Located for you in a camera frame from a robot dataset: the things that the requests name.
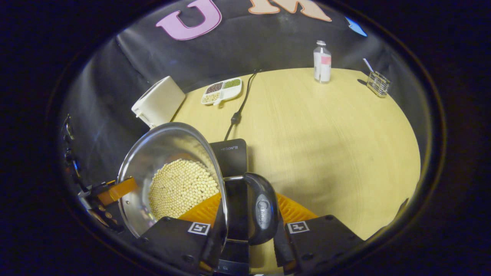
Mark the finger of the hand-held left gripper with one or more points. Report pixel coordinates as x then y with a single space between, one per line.
115 191

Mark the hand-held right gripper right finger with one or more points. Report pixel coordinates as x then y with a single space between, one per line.
282 245

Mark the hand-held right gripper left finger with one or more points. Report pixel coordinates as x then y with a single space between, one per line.
172 241

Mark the stainless steel pot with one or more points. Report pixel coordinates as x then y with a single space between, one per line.
153 153

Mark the black induction cooktop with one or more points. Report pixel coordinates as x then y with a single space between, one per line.
230 157

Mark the heap of yellow beans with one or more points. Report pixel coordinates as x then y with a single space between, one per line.
180 188

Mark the white toaster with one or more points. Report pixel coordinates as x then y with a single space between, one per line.
161 101

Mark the white divided bean dish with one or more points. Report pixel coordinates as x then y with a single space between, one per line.
226 94

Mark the clear bottle with pink label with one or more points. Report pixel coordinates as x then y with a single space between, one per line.
322 71

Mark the striped straw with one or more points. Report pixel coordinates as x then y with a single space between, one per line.
367 64

